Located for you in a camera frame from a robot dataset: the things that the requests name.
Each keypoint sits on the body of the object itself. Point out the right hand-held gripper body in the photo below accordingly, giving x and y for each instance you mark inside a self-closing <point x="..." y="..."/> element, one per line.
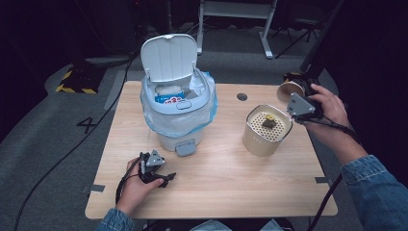
<point x="301" y="107"/>

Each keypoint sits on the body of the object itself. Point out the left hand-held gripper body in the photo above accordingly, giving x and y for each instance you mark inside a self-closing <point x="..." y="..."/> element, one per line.
<point x="153" y="162"/>

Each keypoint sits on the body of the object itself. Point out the brown paper cup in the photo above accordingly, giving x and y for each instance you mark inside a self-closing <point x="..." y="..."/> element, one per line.
<point x="288" y="91"/>

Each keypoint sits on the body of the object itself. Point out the wet tea leaves clump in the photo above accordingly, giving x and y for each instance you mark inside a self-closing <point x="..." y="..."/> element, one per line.
<point x="268" y="122"/>

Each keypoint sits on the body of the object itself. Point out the beige strainer canister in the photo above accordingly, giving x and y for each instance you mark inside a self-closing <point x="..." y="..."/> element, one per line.
<point x="267" y="138"/>

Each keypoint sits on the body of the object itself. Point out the blue printed drink carton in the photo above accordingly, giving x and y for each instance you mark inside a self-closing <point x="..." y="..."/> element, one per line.
<point x="170" y="97"/>

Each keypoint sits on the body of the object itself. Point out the white and blue pedal bin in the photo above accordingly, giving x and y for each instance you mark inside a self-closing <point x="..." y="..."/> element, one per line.
<point x="170" y="57"/>

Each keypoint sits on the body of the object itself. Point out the person's left hand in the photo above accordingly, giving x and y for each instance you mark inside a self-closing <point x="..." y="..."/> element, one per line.
<point x="136" y="192"/>

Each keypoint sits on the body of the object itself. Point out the person's right hand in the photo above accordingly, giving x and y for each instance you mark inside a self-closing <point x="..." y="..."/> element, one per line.
<point x="330" y="109"/>

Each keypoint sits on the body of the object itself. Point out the yellow black striped stand base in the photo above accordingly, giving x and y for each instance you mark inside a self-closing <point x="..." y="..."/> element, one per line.
<point x="296" y="75"/>
<point x="80" y="80"/>

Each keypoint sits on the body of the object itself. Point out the blue plastic bin bag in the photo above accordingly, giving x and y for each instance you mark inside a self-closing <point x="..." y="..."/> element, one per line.
<point x="179" y="123"/>

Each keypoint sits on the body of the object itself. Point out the black slanted stand pole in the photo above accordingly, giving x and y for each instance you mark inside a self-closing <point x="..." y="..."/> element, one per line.
<point x="320" y="35"/>

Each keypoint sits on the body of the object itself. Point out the black tripod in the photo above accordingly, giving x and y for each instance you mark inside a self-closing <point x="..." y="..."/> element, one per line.
<point x="301" y="30"/>

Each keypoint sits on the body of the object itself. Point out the dark round table grommet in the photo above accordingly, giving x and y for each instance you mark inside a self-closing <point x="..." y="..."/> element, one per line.
<point x="242" y="96"/>

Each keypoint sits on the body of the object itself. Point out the person's legs in jeans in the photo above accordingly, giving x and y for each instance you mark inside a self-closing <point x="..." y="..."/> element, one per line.
<point x="208" y="225"/>

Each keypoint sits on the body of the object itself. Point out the grey tape strip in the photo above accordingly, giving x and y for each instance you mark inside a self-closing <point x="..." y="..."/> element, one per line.
<point x="321" y="180"/>
<point x="96" y="188"/>

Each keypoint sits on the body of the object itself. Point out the white desk frame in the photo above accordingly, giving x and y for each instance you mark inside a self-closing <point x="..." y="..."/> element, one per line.
<point x="235" y="9"/>

